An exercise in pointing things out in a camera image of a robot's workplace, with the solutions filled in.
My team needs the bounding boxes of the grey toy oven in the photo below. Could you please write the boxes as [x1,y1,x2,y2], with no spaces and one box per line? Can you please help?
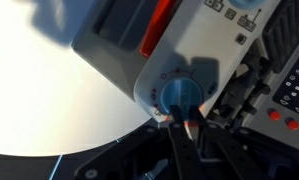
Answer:
[73,0,299,150]

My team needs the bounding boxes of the blue knob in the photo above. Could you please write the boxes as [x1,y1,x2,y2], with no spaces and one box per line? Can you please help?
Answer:
[228,0,265,10]
[160,77,204,116]

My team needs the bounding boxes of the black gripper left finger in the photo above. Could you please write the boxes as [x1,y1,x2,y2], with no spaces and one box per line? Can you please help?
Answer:
[168,105,203,180]

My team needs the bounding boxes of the red oven door handle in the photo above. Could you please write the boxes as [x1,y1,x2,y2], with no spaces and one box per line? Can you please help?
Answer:
[139,0,176,58]

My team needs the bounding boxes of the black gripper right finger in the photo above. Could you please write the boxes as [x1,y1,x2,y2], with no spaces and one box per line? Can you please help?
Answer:
[189,106,256,180]

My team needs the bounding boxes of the round white table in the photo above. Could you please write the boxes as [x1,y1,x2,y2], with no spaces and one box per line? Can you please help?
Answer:
[0,0,149,156]

